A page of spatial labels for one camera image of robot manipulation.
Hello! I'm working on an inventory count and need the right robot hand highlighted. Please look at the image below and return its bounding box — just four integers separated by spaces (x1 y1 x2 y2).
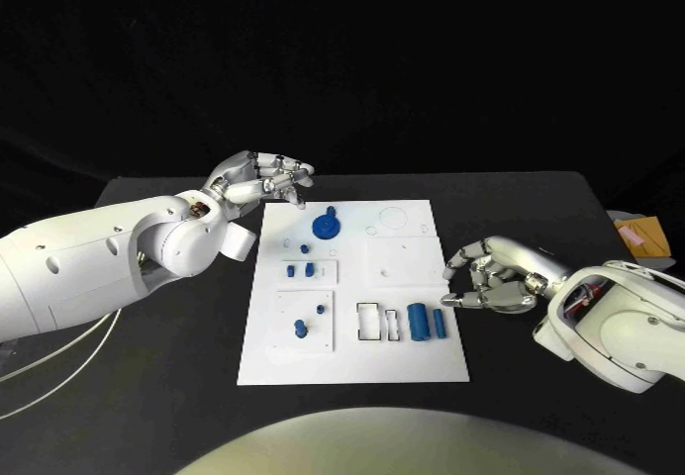
438 235 572 315

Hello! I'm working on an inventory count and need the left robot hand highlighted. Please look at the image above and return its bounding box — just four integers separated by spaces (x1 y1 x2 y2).
200 149 317 211

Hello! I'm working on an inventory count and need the white task board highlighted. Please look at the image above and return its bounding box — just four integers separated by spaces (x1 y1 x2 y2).
235 199 471 386

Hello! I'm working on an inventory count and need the blue gear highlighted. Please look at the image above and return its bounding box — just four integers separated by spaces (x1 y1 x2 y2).
311 205 345 240

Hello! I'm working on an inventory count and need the large blue cylinder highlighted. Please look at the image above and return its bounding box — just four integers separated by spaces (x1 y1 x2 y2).
407 302 434 343

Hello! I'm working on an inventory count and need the brown cardboard box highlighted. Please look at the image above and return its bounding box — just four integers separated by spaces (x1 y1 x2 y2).
613 216 672 258

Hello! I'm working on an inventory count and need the grey round container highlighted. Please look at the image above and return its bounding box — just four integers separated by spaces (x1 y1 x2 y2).
606 209 679 273

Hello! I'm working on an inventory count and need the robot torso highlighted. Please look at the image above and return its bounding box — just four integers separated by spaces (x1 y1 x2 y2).
173 407 643 475

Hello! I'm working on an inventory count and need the white cable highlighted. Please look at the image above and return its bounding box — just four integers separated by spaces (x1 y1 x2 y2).
0 308 122 421
0 317 107 383

